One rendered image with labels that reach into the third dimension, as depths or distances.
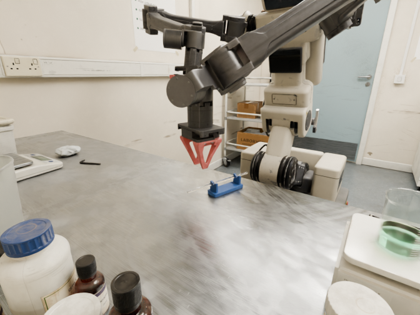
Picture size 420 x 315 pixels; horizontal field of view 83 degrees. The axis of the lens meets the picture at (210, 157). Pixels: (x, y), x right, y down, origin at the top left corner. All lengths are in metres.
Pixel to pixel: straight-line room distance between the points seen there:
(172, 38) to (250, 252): 0.65
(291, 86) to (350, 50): 2.14
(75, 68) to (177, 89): 1.16
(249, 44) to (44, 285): 0.48
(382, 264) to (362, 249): 0.03
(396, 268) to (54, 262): 0.39
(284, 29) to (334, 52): 2.85
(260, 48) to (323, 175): 1.02
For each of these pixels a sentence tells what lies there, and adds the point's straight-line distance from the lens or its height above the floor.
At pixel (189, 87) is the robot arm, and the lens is 0.43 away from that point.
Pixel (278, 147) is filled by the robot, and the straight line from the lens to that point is 1.24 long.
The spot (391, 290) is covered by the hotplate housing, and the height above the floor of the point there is 0.82.
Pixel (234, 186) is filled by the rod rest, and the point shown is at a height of 0.76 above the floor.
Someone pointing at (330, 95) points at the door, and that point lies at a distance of 3.36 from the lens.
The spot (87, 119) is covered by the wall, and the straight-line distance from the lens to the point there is 1.64.
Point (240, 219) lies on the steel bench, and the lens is 0.53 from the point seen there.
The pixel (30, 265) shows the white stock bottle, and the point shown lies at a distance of 0.34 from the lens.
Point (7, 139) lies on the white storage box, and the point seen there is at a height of 0.83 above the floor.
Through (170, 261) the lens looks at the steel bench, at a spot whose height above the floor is 0.75.
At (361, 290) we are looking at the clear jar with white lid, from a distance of 0.33.
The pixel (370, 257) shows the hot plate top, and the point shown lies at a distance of 0.36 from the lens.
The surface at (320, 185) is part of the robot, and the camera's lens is 1.44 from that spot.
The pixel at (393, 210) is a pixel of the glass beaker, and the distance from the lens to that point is 0.36.
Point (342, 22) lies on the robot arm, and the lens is 1.00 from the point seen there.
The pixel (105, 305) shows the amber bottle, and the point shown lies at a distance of 0.38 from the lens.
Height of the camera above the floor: 1.05
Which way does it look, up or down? 19 degrees down
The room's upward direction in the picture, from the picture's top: straight up
